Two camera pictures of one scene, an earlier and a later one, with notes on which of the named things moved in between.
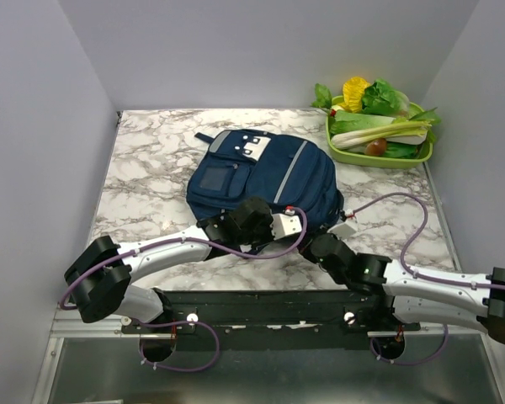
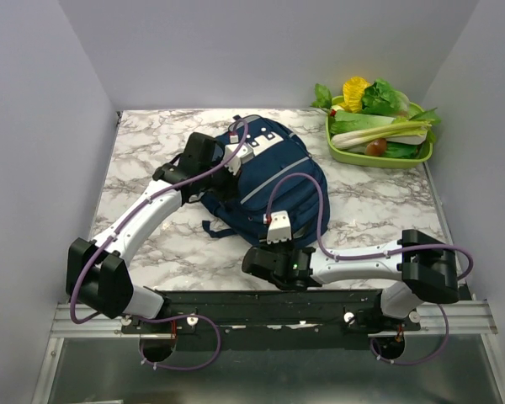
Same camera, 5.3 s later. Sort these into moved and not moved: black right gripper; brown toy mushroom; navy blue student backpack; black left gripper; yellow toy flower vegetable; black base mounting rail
Moved: navy blue student backpack; black right gripper; black left gripper
Not moved: black base mounting rail; brown toy mushroom; yellow toy flower vegetable
